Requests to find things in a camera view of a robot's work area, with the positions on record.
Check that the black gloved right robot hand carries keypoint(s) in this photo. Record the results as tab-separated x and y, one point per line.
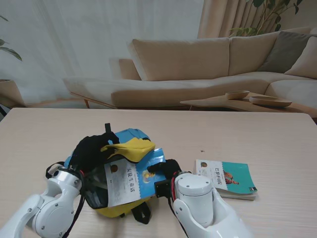
171	167

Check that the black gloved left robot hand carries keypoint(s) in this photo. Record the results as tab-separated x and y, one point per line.
89	153

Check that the blue and yellow school bag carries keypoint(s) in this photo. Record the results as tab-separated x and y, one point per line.
137	146

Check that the blue cover book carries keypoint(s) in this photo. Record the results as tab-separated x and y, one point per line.
128	183

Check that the teal cover book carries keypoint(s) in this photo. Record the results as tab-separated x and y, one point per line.
235	176

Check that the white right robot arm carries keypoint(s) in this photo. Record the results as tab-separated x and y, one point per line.
198	198

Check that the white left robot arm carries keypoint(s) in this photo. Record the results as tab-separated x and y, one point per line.
49	210

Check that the wooden coffee table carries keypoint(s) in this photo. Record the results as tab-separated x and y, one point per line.
210	102

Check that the small wooden bowl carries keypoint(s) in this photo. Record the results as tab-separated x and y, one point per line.
237	95

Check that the brown plant pot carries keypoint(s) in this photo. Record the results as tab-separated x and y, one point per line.
10	94

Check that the beige sofa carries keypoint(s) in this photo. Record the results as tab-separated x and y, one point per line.
173	62

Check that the large shallow wooden bowl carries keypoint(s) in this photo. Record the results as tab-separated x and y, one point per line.
270	101

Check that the dark green long-leaf plant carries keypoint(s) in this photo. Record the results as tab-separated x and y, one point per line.
12	52

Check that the tall green leafy plant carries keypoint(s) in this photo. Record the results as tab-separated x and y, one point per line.
244	31

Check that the beige curtain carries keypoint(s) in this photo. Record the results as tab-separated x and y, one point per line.
218	19

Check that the grey cushion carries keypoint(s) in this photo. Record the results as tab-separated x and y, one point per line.
284	52

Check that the beige cushion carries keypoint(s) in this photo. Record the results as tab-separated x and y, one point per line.
305	62

